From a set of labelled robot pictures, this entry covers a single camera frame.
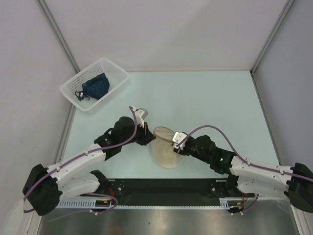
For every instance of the beige mesh laundry bag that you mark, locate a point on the beige mesh laundry bag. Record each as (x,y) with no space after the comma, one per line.
(162,150)

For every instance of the white plastic perforated basket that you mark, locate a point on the white plastic perforated basket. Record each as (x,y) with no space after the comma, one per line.
(117,76)

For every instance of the right aluminium frame post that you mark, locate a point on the right aluminium frame post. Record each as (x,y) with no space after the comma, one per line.
(273,33)

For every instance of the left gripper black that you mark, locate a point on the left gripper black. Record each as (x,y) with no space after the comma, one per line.
(146,135)

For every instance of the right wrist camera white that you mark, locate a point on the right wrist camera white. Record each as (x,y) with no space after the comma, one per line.
(179,139)

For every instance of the aluminium frame post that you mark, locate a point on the aluminium frame post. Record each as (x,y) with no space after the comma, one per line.
(273,33)
(43,6)

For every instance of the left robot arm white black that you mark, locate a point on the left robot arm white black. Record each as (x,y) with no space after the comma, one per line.
(46,187)

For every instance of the dark blue bra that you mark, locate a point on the dark blue bra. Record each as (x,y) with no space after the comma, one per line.
(96,88)

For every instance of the left aluminium frame post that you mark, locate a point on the left aluminium frame post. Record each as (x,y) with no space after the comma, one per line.
(43,6)

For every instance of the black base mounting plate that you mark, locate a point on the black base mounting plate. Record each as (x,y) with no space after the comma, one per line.
(185,192)

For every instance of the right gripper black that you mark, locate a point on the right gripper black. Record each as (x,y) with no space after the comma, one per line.
(183,152)

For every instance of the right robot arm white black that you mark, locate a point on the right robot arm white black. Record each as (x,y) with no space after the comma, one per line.
(294,183)

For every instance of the white slotted cable duct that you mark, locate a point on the white slotted cable duct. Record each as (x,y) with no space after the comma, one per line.
(103,204)

